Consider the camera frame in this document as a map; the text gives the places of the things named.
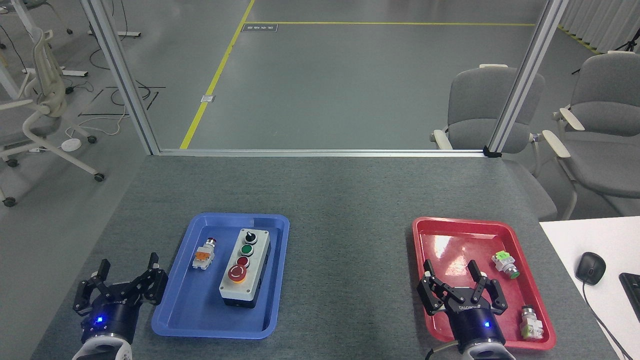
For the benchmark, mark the silver aluminium frame post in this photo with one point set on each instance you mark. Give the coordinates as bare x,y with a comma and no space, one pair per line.
120,75
525,75

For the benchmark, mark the white desk base foot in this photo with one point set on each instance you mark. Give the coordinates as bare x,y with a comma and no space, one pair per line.
55,72

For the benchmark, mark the grey control box with buttons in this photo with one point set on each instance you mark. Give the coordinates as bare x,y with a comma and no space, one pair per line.
245,267

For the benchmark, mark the grey armchair with white armrests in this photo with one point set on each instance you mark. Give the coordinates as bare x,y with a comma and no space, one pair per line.
605,100

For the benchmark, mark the black computer mouse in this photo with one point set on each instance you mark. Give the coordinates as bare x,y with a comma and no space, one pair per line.
591,267

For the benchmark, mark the red push button orange switch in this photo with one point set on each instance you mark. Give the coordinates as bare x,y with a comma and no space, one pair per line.
204,256

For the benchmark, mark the dark floor sign plate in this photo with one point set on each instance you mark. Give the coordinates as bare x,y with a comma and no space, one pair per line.
260,27

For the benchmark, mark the silver push button green switch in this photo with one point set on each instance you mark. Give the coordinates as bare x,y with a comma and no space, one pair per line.
531,324

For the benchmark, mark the white office swivel chair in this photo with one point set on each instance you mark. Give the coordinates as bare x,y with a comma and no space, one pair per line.
42,95

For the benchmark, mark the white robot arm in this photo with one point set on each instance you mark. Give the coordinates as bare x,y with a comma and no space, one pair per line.
487,352
102,349

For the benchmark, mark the black keyboard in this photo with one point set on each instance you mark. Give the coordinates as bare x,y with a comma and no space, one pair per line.
632,295

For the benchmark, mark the white side table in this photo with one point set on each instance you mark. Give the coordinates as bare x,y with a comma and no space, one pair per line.
565,240

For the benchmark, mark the black tripod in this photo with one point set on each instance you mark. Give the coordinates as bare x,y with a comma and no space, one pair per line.
627,47

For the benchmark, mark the silver floor socket plate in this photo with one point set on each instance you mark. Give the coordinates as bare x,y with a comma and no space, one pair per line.
208,98

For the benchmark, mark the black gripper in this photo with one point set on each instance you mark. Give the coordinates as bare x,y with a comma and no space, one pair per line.
111,317
475,320

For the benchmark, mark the grey armchair behind post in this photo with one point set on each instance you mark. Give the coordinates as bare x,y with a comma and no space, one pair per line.
475,100

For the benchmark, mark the black corner bracket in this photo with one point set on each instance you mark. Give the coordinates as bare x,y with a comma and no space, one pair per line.
492,152

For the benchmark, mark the white round floor disc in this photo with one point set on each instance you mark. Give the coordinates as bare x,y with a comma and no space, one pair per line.
71,144

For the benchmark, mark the blue plastic tray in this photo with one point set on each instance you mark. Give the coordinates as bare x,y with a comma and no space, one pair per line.
180,310

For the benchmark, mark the red plastic tray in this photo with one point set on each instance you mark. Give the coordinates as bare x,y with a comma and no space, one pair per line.
450,240

